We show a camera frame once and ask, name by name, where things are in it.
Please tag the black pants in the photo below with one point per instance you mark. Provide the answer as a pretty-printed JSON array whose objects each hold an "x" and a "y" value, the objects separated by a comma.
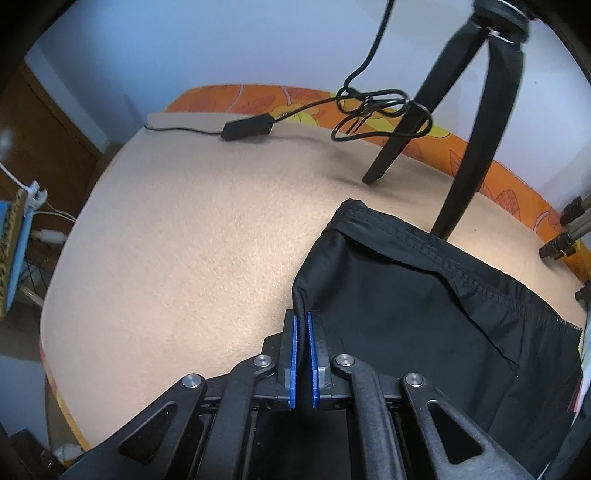
[{"x": 415, "y": 323}]

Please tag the brown wooden cabinet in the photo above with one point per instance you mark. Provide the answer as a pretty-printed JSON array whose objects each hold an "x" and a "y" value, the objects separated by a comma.
[{"x": 46, "y": 138}]

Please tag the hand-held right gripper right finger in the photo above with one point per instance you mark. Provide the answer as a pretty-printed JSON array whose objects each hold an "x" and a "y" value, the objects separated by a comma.
[{"x": 315, "y": 369}]

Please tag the small white object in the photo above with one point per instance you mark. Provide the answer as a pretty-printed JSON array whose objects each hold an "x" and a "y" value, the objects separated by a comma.
[{"x": 69, "y": 453}]

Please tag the blue box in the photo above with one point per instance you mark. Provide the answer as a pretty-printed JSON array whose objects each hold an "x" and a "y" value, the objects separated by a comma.
[{"x": 21, "y": 258}]

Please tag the large grey tripod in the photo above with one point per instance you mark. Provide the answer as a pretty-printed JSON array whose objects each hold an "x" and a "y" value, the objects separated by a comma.
[{"x": 561, "y": 244}]

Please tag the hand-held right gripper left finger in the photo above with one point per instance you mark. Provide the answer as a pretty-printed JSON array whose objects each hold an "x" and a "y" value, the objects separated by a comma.
[{"x": 292, "y": 364}]

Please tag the white clip desk lamp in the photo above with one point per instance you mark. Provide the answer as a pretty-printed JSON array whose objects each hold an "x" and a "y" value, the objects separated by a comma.
[{"x": 34, "y": 196}]

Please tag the small black tripod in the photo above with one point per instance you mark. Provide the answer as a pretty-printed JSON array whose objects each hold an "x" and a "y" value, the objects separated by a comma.
[{"x": 401, "y": 134}]

